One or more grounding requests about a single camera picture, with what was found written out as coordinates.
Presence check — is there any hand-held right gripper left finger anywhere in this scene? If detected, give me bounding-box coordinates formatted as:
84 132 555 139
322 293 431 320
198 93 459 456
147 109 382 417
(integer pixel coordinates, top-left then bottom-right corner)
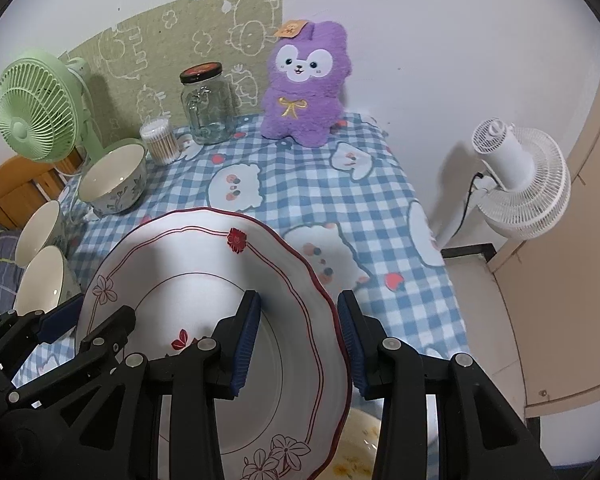
55 290 262 480

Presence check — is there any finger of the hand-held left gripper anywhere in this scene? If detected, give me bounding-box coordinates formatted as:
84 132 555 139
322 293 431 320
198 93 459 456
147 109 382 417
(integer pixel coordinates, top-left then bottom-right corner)
7 305 137 406
0 296 83 357

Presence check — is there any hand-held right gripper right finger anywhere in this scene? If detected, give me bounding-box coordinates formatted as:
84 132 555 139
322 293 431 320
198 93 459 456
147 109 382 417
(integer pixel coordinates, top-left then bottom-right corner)
337 290 556 480

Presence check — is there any plain white bowl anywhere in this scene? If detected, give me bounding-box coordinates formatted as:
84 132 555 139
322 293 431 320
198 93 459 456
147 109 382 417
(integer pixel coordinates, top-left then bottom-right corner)
16 200 68 266
12 246 81 316

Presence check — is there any white red-rimmed plate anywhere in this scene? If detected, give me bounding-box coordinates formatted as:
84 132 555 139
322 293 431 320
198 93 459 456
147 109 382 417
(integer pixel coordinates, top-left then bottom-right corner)
74 207 353 480

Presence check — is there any yellow floral plate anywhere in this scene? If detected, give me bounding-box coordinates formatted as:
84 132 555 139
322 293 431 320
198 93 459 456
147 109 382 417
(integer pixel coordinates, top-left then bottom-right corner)
330 407 386 480

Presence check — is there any floral patterned bowl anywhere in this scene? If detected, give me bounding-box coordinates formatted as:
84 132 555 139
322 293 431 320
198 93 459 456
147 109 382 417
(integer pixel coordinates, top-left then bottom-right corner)
77 138 148 217

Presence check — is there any blue checkered tablecloth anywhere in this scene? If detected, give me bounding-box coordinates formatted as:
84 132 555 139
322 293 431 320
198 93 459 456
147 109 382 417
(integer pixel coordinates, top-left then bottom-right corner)
10 112 468 480

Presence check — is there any cotton swab container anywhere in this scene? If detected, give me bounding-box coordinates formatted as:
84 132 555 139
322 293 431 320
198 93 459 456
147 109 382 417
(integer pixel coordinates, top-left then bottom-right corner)
140 121 182 166

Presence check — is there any green desk fan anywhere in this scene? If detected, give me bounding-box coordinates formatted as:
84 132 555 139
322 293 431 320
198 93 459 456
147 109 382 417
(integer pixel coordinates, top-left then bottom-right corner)
0 49 108 173

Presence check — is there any beige door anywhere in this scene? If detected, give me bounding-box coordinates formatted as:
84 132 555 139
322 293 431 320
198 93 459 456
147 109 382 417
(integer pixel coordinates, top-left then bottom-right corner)
490 40 600 421

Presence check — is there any glass jar with black lid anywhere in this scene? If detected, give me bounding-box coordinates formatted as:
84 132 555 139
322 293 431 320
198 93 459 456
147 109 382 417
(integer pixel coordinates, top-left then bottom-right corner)
180 62 237 146

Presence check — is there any purple plush toy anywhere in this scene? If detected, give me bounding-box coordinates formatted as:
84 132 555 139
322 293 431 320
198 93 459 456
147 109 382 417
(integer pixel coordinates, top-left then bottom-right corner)
260 20 353 148

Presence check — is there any white standing fan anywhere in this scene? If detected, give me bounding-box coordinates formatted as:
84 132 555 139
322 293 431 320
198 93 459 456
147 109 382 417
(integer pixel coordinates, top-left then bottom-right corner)
432 119 572 256

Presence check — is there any wooden furniture frame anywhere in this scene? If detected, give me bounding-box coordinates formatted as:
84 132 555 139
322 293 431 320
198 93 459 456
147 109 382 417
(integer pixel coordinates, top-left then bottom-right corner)
0 155 66 231

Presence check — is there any black fan cable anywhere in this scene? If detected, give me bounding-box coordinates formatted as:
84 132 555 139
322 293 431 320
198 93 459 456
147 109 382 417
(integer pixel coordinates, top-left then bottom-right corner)
450 172 483 233

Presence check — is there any green patterned wall mat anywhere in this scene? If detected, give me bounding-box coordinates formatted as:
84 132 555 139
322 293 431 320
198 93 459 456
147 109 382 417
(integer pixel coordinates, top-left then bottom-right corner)
62 0 285 148

